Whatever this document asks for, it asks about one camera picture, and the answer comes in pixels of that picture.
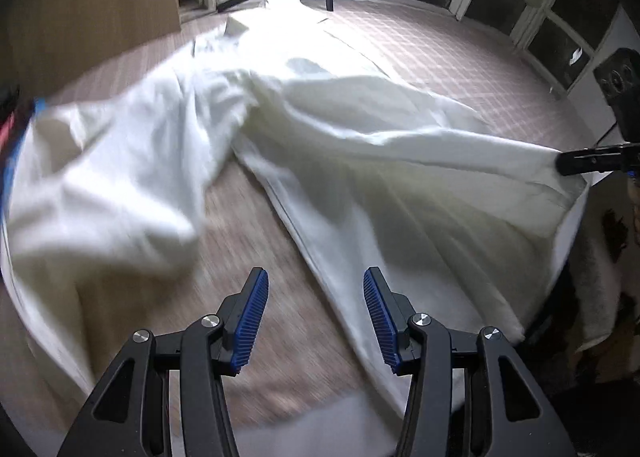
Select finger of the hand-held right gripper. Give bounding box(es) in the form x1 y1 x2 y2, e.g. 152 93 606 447
555 144 640 176

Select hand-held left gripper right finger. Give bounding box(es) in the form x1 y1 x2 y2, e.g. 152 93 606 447
363 267 576 457

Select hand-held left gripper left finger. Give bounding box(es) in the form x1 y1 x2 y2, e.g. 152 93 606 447
56 267 269 457

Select white garment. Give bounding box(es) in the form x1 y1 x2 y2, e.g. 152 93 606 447
0 0 593 418

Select pink garment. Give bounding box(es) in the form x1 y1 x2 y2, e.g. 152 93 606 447
0 110 26 150

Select light wooden panel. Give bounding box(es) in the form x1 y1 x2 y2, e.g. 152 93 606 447
0 0 182 103

